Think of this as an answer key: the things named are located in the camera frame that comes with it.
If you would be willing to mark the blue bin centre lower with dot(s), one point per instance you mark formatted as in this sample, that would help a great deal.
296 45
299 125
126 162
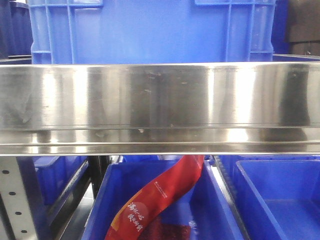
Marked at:
204 208

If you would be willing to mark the blue bin left lower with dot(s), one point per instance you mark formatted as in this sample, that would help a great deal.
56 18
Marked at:
54 172

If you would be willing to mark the blue bin right lower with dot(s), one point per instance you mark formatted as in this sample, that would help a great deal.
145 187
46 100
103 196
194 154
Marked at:
277 196

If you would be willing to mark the dark blue bin upper left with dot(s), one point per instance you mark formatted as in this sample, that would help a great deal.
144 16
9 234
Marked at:
16 36

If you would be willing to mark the red snack package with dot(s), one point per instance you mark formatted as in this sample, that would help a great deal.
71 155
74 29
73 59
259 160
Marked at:
153 198

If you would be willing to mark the large light blue crate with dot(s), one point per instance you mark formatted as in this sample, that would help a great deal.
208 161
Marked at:
151 31

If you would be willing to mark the perforated white shelf upright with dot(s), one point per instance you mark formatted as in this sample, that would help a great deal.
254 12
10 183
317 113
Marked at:
14 197

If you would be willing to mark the black foam stack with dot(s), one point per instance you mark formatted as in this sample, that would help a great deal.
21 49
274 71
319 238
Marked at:
303 27

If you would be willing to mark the stainless steel shelf rail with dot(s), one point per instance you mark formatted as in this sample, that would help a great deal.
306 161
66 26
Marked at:
210 108

